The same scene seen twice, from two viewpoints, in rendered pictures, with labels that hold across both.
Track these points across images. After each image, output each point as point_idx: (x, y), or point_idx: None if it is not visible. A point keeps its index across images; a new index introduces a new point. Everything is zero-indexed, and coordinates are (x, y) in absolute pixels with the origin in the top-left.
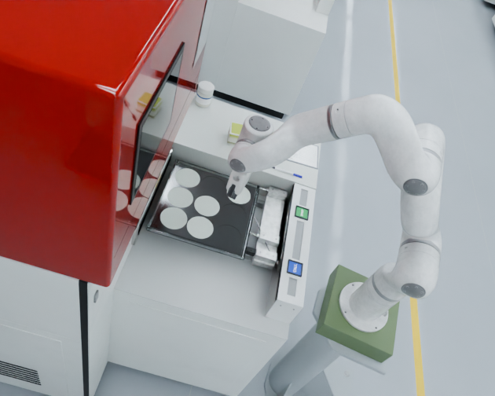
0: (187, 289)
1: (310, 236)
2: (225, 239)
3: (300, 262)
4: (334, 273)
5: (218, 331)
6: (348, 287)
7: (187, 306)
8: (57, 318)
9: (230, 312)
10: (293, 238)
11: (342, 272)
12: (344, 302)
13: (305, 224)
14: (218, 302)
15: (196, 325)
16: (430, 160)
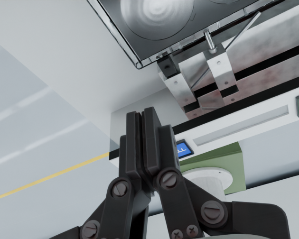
0: (13, 9)
1: (260, 133)
2: (145, 10)
3: (192, 151)
4: (227, 146)
5: None
6: (211, 171)
7: None
8: None
9: (69, 85)
10: (235, 122)
11: (232, 158)
12: (189, 176)
13: (284, 116)
14: (59, 64)
15: None
16: None
